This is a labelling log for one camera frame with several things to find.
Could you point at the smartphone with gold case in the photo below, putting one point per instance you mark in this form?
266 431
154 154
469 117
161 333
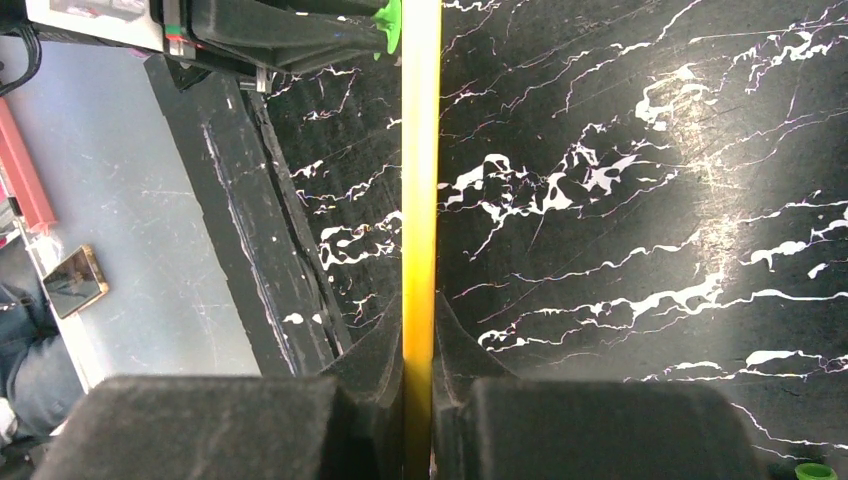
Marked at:
75 283

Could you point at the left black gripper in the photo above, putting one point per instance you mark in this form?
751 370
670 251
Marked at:
246 39

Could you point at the yellow-framed whiteboard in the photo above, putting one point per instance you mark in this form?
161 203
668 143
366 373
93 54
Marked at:
420 86

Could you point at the green bone-shaped eraser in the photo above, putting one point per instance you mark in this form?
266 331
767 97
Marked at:
388 20

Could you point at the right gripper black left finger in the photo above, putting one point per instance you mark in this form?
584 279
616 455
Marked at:
343 423

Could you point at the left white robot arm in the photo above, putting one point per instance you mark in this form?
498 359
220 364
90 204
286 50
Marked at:
125 24

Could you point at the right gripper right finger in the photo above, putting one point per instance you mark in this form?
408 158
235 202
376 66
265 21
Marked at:
492 424

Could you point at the red bar object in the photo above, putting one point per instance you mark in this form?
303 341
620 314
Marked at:
23 177

